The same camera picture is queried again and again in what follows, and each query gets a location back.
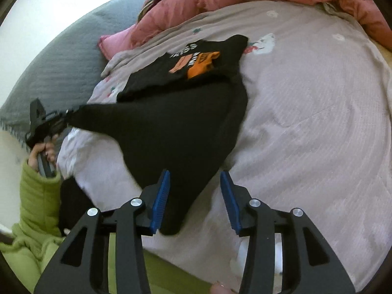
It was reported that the black sweater with orange cuffs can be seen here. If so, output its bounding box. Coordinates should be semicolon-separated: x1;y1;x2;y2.
66;34;249;236

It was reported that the person's right hand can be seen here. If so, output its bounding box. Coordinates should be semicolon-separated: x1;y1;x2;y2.
211;281;236;294

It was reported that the person's left hand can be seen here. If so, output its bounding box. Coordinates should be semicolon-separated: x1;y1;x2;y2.
27;135;62;173

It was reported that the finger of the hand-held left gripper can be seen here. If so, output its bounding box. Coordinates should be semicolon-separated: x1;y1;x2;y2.
57;106;81;127

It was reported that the floral grey bed sheet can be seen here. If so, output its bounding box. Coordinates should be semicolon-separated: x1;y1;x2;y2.
57;0;392;291

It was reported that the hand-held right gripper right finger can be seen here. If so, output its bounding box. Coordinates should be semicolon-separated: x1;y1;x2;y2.
220;171;356;294

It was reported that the cream mattress cover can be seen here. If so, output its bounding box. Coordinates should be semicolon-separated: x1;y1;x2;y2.
369;37;392;68

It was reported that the grey quilted headboard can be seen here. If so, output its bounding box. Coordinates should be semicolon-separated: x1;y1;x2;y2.
0;0;154;147

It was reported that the person's left forearm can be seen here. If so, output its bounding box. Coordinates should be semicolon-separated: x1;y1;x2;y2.
11;158;66;241

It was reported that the green padded jacket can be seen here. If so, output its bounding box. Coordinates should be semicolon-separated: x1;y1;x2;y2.
0;230;215;294

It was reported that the pink duvet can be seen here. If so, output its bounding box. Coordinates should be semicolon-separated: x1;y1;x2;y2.
98;0;391;60

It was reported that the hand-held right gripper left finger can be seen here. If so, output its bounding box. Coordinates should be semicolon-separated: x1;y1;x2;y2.
34;169;171;294

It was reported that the dark cloth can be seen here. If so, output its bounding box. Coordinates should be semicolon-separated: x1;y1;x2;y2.
58;177;100;238

